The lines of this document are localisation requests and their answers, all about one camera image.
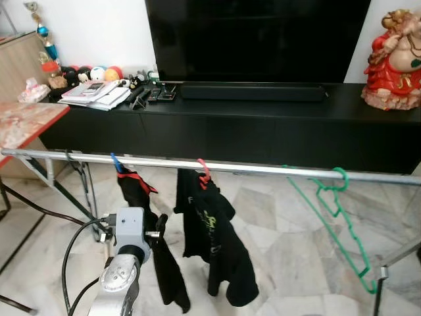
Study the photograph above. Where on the black garment with red trim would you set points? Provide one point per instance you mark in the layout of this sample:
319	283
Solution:
170	276

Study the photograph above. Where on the blue plastic hanger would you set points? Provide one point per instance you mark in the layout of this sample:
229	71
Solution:
116	162

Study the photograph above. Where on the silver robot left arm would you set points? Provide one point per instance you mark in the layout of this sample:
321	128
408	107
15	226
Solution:
118	283

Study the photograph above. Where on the red plastic hanger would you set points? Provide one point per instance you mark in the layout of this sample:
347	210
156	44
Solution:
205	172

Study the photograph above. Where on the green plastic hanger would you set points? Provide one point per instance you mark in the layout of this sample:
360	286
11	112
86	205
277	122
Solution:
346	178

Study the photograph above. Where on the black garment with green print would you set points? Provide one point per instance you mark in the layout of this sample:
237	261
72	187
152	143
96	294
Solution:
217	250

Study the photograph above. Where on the silver metal drying rack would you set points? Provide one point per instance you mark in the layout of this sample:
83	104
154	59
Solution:
263	169

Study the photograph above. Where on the black television console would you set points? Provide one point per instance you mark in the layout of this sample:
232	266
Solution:
263	131

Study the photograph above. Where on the white paper stack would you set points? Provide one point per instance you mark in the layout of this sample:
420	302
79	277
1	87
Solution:
99	95

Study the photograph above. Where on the black white small figurine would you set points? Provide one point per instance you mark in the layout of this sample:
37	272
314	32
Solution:
137	81

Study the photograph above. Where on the orange round toy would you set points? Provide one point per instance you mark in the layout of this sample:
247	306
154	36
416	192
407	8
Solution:
114	74

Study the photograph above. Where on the black soundbar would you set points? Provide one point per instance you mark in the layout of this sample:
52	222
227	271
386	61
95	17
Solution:
253	92

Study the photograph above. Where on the white blue round toy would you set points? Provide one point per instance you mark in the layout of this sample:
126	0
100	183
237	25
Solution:
99	73

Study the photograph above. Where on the pink marble table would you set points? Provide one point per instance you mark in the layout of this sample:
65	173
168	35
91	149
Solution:
26	125

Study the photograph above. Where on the brown plush toy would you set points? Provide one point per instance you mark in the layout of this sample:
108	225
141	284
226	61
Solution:
58	81

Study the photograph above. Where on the plastic tissue pack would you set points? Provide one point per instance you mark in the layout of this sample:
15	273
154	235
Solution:
33	91

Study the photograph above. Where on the black flat screen television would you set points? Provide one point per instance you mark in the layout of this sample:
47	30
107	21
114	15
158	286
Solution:
256	39

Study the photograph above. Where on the light wooden cabinet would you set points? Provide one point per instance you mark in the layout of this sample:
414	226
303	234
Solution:
20	66

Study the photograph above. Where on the red laughing buddha statue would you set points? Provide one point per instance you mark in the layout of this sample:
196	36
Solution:
391	72

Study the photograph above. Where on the gold blue trophy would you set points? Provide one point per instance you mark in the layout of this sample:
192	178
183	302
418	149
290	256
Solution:
43	30

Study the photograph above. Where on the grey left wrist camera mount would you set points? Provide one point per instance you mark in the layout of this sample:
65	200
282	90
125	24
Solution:
129	227

